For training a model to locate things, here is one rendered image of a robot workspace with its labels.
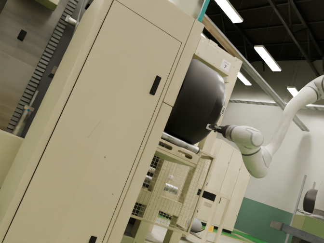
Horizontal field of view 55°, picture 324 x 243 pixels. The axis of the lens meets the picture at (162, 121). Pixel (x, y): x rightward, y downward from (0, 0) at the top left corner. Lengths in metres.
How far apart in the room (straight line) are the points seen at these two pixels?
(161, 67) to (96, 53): 0.25
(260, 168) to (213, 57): 1.23
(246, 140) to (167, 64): 0.57
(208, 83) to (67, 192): 1.19
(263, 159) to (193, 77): 0.67
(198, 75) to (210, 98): 0.16
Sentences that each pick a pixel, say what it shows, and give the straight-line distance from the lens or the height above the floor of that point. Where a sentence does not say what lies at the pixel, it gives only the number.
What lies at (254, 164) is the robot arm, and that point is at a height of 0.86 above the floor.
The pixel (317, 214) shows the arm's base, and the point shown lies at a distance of 1.98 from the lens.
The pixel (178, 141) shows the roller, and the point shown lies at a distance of 1.99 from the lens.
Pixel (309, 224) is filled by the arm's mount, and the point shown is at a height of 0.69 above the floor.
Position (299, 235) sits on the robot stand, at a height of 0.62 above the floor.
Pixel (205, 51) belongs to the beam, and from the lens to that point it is 2.57.
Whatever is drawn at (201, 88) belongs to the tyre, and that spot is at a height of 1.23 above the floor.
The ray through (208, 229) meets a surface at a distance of 4.44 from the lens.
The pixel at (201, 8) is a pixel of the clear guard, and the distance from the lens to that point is 1.37.
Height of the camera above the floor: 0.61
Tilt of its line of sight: 11 degrees up
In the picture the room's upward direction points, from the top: 21 degrees clockwise
